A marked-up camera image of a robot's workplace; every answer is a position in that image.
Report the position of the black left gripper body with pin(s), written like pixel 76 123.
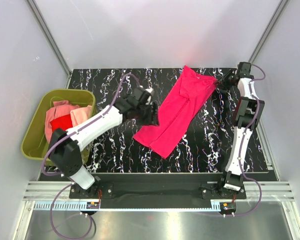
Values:
pixel 144 116

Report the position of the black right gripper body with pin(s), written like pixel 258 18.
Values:
pixel 228 82

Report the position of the magenta pink t-shirt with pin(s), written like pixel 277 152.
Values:
pixel 185 99

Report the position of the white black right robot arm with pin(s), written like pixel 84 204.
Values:
pixel 246 119

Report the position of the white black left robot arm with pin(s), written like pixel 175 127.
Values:
pixel 66 146

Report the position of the light pink shirt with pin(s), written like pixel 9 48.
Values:
pixel 80 115

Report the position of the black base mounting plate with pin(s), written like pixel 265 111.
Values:
pixel 172 189

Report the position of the red folded shirt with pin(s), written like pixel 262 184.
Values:
pixel 63 122

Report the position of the salmon pink shirt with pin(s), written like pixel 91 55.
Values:
pixel 59 109

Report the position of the olive green plastic bin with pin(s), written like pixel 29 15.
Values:
pixel 34 144

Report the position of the aluminium right frame post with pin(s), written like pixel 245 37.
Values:
pixel 268 29

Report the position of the aluminium frame post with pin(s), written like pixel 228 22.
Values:
pixel 268 29
pixel 48 35

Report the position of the white slotted cable duct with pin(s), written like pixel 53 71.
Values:
pixel 206 206

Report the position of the aluminium left frame post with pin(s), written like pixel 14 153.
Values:
pixel 48 35

